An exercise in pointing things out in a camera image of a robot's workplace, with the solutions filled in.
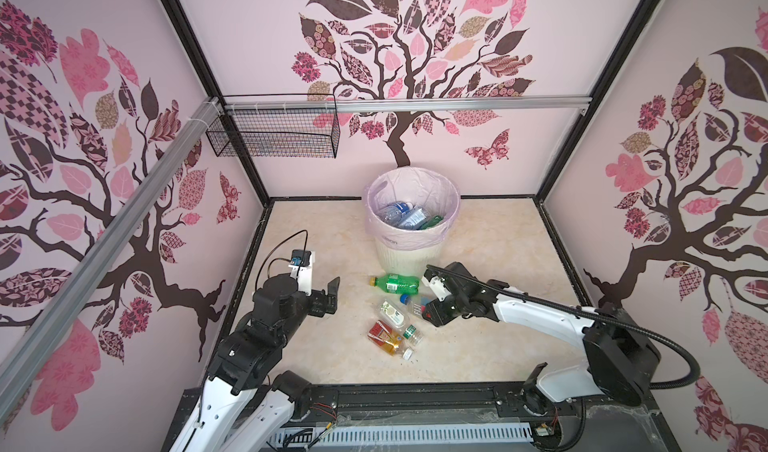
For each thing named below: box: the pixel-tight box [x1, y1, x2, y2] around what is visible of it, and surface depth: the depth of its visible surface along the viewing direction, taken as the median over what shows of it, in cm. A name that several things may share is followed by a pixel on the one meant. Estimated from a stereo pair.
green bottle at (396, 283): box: [369, 273, 421, 295], surface depth 93 cm
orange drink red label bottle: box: [367, 320, 414, 360], surface depth 81 cm
